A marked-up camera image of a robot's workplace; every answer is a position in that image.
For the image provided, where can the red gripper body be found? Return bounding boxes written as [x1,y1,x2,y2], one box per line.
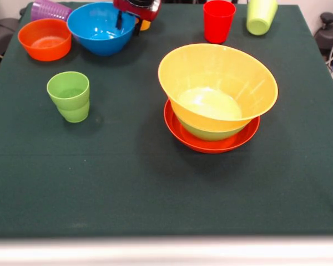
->
[113,0,162,22]

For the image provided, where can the blue plastic bowl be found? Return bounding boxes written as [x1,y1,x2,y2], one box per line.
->
[66,2,137,57]

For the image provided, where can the purple plastic cup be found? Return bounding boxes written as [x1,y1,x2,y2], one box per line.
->
[30,0,73,22]

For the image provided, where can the small red plastic bowl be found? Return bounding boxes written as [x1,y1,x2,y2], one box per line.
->
[17,18,73,62]

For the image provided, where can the lime green plastic cup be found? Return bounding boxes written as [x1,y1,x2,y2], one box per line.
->
[245,0,279,36]

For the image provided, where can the large orange plastic bowl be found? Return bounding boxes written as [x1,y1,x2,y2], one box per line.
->
[158,43,279,132]

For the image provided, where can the green plastic bowl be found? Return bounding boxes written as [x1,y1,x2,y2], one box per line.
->
[176,115,249,141]

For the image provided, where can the yellow plastic cup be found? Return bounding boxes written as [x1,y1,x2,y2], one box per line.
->
[135,18,152,32]

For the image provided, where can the red plastic cup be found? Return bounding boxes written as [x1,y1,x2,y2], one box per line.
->
[203,0,236,45]

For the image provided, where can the black rounded stand foot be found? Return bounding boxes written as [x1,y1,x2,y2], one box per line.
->
[0,4,20,60]
[314,12,333,52]

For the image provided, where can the wide red plastic bowl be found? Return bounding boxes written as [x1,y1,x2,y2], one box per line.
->
[163,99,261,155]

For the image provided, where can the dark green tablecloth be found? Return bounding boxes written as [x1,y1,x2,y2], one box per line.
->
[0,1,333,239]

